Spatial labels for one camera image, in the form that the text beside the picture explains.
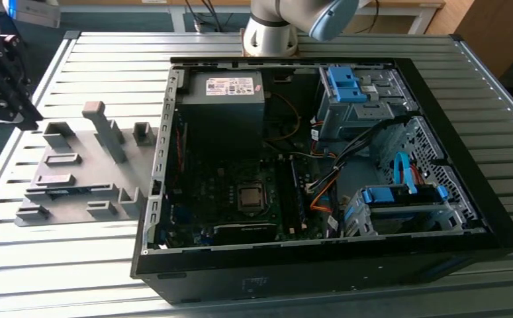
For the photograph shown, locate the coloured power wires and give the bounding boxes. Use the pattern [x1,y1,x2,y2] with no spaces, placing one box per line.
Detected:
[289,150,337,160]

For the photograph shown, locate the hard disk in blue carrier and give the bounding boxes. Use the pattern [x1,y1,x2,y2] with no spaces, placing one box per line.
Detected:
[361,185,450,208]

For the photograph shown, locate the black PC case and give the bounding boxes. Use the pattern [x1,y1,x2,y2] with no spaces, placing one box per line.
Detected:
[129,56,513,305]

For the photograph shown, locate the orange flat wire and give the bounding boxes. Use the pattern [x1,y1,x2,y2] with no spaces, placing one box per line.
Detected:
[309,175,344,215]

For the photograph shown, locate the long white desk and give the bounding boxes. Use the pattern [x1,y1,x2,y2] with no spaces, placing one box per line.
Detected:
[58,0,250,32]

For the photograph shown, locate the green motherboard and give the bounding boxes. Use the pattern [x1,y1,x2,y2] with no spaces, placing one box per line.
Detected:
[165,155,328,248]

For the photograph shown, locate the black RAM slot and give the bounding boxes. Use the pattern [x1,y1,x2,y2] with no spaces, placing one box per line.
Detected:
[276,154,294,233]

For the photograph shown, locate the grey metal disk bay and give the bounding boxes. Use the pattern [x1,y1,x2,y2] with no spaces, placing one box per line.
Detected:
[342,184,468,238]

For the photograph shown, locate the grey parts rack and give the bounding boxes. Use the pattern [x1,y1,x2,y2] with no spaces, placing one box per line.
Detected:
[13,101,160,228]

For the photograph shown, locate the black desk cable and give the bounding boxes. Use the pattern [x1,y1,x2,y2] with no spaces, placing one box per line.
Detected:
[365,0,381,34]

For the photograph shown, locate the blue RAM stick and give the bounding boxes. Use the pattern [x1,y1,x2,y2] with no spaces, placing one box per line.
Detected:
[46,187,93,197]

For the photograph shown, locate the grey power supply unit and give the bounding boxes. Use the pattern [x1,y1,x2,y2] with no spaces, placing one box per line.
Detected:
[177,70,266,156]

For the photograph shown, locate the black graphics card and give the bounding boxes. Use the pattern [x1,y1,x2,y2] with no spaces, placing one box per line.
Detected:
[213,221,278,245]

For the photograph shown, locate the grey metal drive cage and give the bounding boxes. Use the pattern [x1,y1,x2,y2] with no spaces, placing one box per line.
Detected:
[316,66,420,142]

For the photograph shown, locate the black hanging cable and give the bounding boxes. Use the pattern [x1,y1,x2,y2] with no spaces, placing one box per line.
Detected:
[184,0,224,34]

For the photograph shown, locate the CPU socket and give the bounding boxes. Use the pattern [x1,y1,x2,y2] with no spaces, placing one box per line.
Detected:
[236,178,269,217]

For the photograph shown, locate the black cable bundle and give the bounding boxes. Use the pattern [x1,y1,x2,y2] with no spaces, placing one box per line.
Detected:
[306,117,398,195]

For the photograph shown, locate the blue flat wire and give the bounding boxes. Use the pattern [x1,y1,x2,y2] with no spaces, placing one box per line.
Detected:
[392,151,418,195]

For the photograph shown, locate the large blue drive latch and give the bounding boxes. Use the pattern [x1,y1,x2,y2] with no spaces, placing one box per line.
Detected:
[328,67,368,104]

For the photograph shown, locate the yellow thin wire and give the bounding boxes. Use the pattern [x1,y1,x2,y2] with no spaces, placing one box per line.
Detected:
[264,93,302,142]

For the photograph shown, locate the silver CPU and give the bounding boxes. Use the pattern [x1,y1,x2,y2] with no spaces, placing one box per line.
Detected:
[241,187,264,207]

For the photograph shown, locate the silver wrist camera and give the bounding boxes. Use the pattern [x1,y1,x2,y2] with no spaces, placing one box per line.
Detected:
[13,0,61,29]

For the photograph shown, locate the red thin wire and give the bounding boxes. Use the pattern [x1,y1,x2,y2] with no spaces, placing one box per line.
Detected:
[174,127,185,175]

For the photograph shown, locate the brown wooden cabinet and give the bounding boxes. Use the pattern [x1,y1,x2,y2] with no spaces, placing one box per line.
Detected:
[425,0,513,79]

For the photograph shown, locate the blue disk bay latch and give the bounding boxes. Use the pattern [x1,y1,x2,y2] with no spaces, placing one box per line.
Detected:
[342,198,360,230]

